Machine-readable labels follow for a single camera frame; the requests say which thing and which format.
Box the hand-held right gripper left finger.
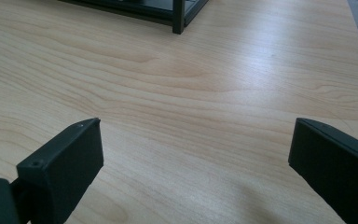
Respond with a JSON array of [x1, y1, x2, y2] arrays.
[[16, 117, 104, 224]]

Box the black metal two-tier rack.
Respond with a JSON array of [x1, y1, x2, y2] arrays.
[[59, 0, 210, 35]]

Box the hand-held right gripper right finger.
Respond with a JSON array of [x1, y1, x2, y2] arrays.
[[288, 117, 358, 224]]

